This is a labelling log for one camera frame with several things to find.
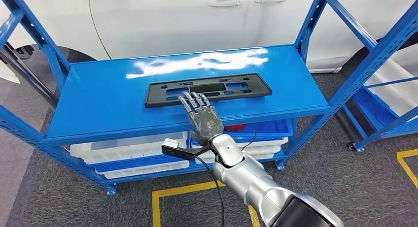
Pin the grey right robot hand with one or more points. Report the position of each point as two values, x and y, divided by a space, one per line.
205 121

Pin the black plastic plate frame part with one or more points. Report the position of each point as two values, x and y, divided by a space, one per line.
155 96

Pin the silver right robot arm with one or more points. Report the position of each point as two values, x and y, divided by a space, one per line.
248 180

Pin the blue metal shelf rack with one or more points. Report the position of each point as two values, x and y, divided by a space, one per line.
375 111
107 98

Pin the yellow floor tape square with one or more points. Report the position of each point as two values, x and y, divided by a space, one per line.
156 206

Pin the white car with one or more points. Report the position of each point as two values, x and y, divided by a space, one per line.
163 23

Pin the black metal bar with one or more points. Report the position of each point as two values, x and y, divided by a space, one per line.
29 78

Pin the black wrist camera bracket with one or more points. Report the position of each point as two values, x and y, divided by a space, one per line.
183 152

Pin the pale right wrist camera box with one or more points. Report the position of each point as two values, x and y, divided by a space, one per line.
171 144

